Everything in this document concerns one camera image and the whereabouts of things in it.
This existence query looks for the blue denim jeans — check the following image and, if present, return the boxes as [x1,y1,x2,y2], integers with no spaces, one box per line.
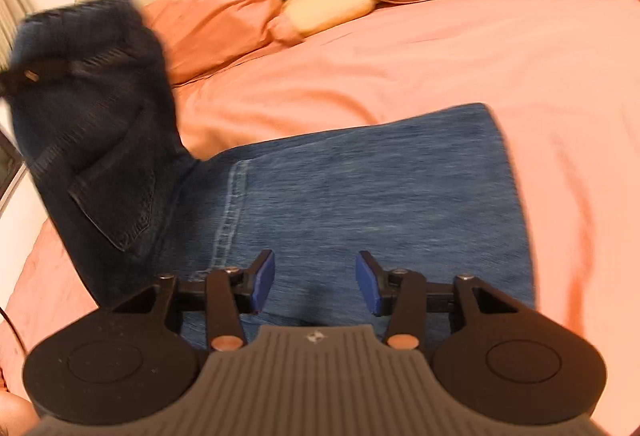
[6,0,535,335]

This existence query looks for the orange bed duvet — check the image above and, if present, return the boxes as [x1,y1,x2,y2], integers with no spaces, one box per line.
[11,0,639,435]

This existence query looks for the small orange pillow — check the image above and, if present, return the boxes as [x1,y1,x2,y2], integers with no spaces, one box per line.
[143,0,288,85]

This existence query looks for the beige curtain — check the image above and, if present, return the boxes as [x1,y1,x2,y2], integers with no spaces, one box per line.
[0,0,35,68]

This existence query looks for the yellow cushion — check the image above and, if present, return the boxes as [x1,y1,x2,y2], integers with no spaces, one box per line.
[282,0,376,38]

